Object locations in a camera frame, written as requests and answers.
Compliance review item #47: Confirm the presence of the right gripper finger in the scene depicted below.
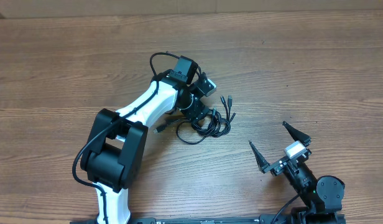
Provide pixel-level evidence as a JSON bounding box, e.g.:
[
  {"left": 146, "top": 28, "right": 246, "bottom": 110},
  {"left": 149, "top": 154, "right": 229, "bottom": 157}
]
[
  {"left": 282, "top": 121, "right": 311, "bottom": 147},
  {"left": 249, "top": 141, "right": 270, "bottom": 174}
]

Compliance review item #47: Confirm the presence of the black USB cable bundle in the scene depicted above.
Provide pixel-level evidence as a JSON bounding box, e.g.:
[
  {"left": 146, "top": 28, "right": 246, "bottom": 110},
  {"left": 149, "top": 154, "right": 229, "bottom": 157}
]
[{"left": 153, "top": 95, "right": 236, "bottom": 146}]

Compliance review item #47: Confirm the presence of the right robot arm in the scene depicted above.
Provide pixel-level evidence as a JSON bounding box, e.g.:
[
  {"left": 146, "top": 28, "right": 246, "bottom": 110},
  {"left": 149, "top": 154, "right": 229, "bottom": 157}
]
[{"left": 249, "top": 121, "right": 346, "bottom": 223}]

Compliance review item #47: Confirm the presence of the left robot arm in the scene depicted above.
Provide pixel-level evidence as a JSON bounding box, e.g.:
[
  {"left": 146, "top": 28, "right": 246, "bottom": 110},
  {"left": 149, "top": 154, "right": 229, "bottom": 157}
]
[{"left": 72, "top": 56, "right": 216, "bottom": 223}]

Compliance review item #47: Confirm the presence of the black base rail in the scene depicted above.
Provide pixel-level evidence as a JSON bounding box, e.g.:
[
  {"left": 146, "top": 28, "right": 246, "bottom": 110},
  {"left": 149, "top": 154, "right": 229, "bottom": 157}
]
[{"left": 70, "top": 213, "right": 346, "bottom": 224}]

